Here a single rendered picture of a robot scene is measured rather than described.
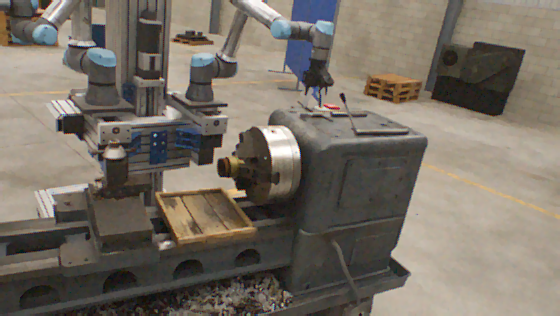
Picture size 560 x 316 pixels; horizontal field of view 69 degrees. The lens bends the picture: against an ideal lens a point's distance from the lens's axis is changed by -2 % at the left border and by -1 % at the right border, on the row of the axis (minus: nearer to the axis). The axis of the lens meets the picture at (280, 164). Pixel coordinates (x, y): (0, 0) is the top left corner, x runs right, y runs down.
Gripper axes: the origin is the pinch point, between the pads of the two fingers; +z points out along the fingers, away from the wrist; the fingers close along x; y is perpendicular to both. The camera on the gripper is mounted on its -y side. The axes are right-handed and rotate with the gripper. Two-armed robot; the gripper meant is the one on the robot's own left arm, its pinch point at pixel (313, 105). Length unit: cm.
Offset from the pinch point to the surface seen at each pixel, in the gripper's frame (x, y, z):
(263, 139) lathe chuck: 31.9, -16.9, 8.8
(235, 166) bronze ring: 41.6, -15.7, 19.8
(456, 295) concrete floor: -136, -17, 130
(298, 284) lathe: 14, -32, 69
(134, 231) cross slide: 81, -31, 33
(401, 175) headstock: -29.4, -32.7, 21.6
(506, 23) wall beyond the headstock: -859, 495, -70
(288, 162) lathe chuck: 25.1, -26.2, 14.8
